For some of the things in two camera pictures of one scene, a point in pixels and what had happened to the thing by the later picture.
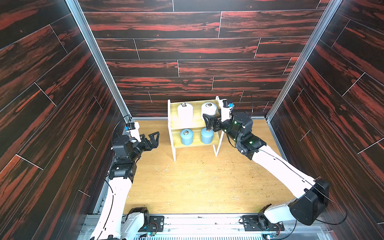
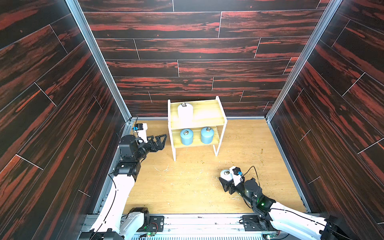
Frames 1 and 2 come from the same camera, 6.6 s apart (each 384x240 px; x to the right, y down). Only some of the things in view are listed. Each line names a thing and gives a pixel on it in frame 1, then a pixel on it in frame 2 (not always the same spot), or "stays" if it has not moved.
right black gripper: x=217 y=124 to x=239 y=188
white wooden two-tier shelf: x=187 y=127 stays
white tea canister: x=208 y=108 to x=226 y=175
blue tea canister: x=207 y=136 stays
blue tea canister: x=187 y=136 stays
